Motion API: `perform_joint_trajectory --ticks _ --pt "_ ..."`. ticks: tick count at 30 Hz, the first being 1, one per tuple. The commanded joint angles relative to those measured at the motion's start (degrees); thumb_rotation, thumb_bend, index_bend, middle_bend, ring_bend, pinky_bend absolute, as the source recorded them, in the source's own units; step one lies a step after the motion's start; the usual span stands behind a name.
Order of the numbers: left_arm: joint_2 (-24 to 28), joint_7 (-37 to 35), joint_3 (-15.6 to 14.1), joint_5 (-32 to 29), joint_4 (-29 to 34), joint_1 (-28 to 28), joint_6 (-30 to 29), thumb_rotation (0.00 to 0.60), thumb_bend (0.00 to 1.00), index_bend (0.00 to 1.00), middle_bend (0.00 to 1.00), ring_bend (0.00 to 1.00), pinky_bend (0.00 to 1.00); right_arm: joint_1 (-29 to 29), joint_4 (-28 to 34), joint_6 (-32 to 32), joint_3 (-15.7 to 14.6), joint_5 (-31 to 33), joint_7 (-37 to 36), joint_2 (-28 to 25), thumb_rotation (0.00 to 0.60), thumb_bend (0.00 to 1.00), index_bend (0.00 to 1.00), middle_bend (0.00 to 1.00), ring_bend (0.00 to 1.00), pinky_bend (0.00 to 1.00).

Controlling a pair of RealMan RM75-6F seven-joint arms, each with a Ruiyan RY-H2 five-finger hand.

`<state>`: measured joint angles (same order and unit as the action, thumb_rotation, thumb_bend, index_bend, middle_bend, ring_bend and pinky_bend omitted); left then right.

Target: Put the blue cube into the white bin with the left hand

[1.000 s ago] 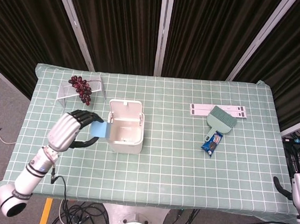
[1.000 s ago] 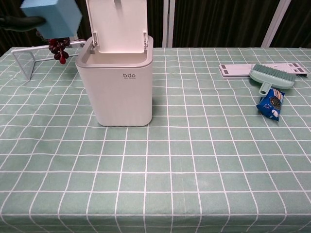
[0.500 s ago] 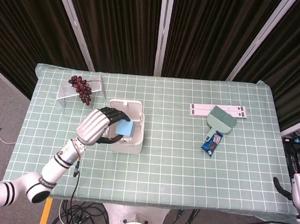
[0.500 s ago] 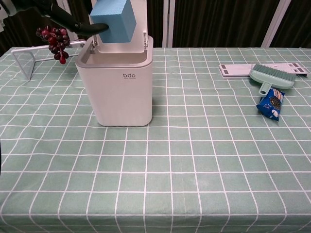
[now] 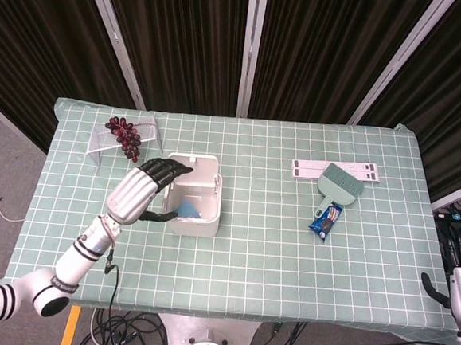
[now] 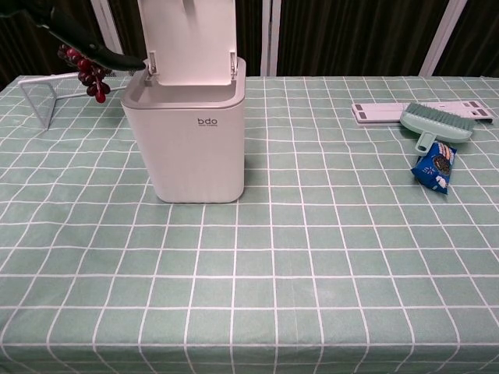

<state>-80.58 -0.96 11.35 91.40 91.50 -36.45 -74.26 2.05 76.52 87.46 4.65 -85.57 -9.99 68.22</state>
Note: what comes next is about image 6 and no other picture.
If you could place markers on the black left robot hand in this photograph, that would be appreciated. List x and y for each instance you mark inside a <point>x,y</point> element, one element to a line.
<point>83,41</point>

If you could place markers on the white trash bin lid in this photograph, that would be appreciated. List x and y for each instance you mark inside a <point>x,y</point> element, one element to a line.
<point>187,156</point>

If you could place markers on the green hand brush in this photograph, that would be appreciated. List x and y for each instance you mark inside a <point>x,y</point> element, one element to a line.
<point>436,126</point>

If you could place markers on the dark red grape bunch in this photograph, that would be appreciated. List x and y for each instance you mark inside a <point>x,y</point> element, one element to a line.
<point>93,85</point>

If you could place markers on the dark curtain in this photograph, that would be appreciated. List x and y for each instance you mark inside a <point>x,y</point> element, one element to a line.
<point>351,35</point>

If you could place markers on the green checked tablecloth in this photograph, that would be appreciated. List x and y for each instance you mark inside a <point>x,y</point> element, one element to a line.
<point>296,272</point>

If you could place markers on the blue cookie packet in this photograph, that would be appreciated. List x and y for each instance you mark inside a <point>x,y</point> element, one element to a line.
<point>433,167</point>

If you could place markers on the white frame post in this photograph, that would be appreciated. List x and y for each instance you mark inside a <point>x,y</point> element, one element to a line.
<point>440,39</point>
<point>111,27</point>
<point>269,35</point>

